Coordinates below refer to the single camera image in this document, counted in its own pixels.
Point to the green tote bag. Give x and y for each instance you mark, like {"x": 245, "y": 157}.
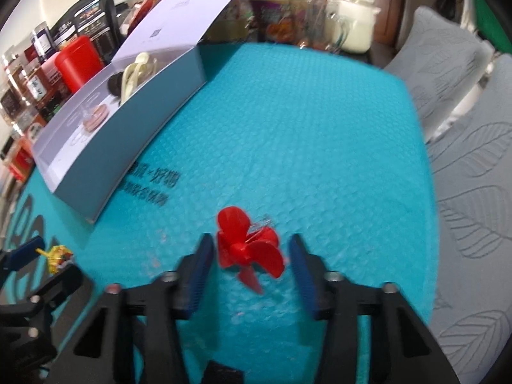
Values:
{"x": 494, "y": 24}

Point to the white gift box with lid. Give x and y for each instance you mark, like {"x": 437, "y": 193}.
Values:
{"x": 120, "y": 140}

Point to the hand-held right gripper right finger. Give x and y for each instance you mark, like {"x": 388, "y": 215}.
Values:
{"x": 306, "y": 280}

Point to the red canister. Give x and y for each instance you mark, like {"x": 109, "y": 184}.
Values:
{"x": 78, "y": 64}

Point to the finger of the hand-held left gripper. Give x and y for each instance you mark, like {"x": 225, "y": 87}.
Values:
{"x": 68, "y": 284}
{"x": 24, "y": 250}

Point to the grey leaf-pattern chair cover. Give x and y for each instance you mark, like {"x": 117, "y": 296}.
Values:
{"x": 472, "y": 208}
{"x": 436, "y": 60}

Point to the cream kettle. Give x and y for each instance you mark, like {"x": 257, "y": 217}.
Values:
{"x": 356, "y": 16}

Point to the row of spice jars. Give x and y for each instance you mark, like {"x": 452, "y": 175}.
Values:
{"x": 34, "y": 84}

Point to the brown door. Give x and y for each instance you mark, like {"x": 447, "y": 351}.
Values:
{"x": 390, "y": 8}

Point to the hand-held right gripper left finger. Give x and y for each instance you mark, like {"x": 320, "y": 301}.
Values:
{"x": 198, "y": 276}

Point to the pink container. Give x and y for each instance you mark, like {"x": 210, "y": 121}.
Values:
{"x": 52, "y": 68}

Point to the red flower hair clip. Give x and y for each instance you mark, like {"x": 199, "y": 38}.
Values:
{"x": 244, "y": 252}

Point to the glass mug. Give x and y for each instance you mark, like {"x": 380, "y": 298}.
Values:
{"x": 324, "y": 24}

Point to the pink blush compact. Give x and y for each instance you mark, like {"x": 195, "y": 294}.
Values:
{"x": 96, "y": 118}

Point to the clear plastic hair clip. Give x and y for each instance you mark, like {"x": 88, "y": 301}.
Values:
{"x": 262, "y": 224}

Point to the cream hair claw clip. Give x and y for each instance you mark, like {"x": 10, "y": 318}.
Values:
{"x": 134, "y": 74}

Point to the teal bubble mailer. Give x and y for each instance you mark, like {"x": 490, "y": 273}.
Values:
{"x": 300, "y": 148}

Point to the black cylindrical cap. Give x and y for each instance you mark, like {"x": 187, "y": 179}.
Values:
{"x": 115, "y": 84}

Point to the black food pouch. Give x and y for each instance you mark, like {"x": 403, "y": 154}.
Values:
{"x": 92, "y": 16}

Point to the purple instant noodle cup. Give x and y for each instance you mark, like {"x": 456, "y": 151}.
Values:
{"x": 276, "y": 18}

